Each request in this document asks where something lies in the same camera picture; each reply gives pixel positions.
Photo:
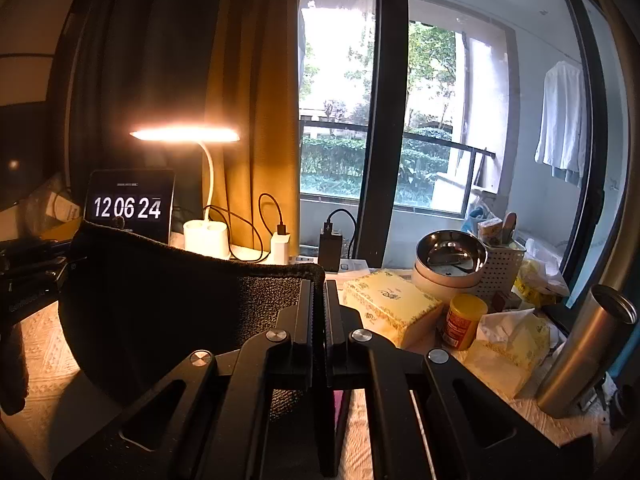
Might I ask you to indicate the orange lidded jar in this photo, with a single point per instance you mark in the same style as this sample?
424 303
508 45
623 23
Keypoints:
463 315

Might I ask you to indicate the white usb charger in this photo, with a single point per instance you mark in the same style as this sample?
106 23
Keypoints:
280 245

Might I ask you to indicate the white hanging shirt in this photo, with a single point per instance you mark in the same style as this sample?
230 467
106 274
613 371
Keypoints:
563 125

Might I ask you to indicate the white perforated basket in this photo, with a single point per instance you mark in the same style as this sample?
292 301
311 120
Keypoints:
500 270

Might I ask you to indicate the black power adapter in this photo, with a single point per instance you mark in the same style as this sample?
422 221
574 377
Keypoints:
330 248

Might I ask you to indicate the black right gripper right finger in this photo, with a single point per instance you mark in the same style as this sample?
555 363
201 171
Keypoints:
407 421

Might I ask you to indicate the soft tissue pack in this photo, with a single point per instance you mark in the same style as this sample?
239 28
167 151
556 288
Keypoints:
507 348

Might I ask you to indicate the purple and grey towel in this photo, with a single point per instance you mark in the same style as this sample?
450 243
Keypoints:
132 308

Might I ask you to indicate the steel tumbler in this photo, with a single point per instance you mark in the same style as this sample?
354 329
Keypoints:
601 330

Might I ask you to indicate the yellow tissue box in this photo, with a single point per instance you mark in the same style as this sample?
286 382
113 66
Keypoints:
393 307

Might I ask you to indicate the yellow curtain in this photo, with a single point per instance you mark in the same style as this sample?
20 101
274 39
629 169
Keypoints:
252 88

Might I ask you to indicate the steel bowl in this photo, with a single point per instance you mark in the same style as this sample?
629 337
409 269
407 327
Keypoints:
450 254

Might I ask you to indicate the white desk lamp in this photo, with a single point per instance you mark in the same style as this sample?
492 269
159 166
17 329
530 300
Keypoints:
200 235

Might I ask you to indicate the dark green curtain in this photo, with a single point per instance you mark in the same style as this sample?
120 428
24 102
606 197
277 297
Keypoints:
138 63

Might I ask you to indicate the white power strip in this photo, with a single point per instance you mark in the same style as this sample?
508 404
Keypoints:
346 266

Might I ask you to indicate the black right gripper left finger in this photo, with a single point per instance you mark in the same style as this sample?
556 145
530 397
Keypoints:
277 419

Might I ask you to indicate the tablet showing clock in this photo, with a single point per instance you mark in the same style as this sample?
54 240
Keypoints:
134 200

